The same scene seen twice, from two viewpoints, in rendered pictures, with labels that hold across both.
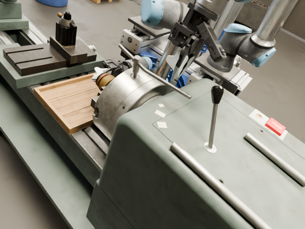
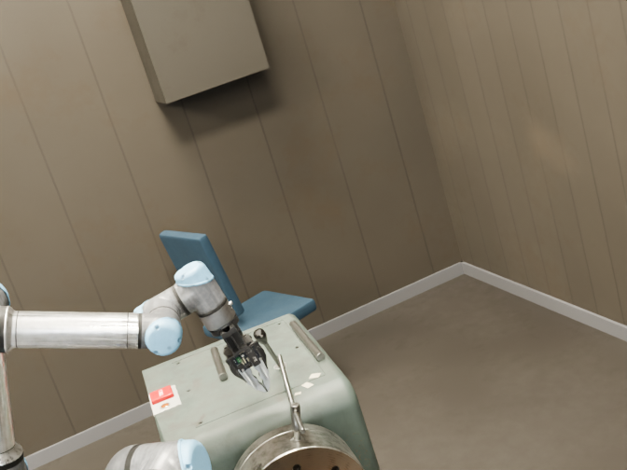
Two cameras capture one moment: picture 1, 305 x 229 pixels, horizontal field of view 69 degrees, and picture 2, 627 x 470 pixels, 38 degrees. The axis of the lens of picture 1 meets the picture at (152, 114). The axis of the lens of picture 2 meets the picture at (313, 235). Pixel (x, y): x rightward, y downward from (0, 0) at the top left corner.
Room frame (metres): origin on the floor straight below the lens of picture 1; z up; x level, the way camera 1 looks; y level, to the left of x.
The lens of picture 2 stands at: (1.68, 1.66, 2.25)
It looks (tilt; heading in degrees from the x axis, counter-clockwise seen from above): 17 degrees down; 232
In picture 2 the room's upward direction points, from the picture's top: 17 degrees counter-clockwise
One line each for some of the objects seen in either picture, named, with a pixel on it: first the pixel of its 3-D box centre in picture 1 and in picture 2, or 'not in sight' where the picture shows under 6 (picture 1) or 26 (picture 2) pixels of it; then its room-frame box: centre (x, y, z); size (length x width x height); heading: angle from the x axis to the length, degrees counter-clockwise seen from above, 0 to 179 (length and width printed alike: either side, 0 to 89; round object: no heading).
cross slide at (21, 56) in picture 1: (54, 55); not in sight; (0.99, 0.62, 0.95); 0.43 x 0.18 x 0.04; 153
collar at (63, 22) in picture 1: (66, 21); not in sight; (1.04, 0.59, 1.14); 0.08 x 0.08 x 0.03
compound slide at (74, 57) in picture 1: (68, 48); not in sight; (1.03, 0.57, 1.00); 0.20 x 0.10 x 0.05; 63
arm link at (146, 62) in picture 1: (140, 65); not in sight; (1.03, 0.16, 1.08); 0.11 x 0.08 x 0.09; 152
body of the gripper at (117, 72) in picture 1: (116, 69); not in sight; (0.89, 0.24, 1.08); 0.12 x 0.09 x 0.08; 152
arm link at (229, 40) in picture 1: (235, 38); not in sight; (1.24, -0.24, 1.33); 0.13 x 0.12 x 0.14; 57
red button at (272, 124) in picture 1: (274, 127); (161, 395); (0.69, -0.41, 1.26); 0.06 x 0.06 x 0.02; 63
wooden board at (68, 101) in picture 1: (84, 99); not in sight; (0.83, 0.35, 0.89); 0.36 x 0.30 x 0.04; 153
